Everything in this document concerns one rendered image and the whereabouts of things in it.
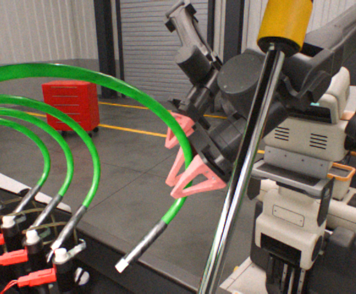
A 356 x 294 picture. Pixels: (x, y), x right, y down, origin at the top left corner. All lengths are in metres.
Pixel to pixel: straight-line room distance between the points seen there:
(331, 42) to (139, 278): 0.67
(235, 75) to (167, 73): 7.07
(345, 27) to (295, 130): 0.59
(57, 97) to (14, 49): 3.49
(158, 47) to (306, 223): 6.71
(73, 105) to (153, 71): 3.37
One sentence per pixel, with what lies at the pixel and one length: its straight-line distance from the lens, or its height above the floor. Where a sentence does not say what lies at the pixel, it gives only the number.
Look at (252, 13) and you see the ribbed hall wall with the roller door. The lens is 6.71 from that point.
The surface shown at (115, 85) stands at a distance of 0.35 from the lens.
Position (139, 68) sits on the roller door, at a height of 0.80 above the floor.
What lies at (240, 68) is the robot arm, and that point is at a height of 1.42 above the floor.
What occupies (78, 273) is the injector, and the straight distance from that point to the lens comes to 0.55.
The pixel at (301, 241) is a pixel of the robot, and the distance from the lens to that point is 1.17.
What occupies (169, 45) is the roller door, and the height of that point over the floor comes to 1.37.
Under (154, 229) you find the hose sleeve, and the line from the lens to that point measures 0.45.
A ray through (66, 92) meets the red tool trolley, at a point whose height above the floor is 0.75.
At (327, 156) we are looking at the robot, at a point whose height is 1.11.
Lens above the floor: 1.46
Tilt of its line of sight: 21 degrees down
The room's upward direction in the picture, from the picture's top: straight up
